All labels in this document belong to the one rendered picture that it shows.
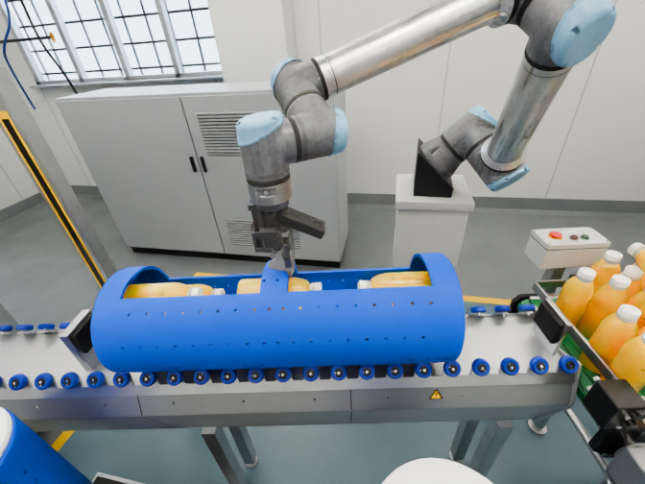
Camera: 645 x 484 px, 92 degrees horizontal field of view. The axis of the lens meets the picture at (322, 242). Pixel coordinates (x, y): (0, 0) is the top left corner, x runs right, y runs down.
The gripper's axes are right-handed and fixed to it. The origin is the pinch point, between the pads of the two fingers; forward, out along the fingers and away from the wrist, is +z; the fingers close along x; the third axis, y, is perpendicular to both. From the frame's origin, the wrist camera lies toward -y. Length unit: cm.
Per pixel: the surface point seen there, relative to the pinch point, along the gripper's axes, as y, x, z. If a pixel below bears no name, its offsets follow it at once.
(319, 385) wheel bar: -4.5, 11.6, 30.9
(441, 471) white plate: -28, 36, 20
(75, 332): 62, 3, 15
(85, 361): 63, 5, 26
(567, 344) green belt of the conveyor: -79, -1, 34
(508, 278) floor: -148, -133, 124
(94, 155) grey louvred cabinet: 184, -191, 21
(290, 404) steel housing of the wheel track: 4.0, 13.3, 36.9
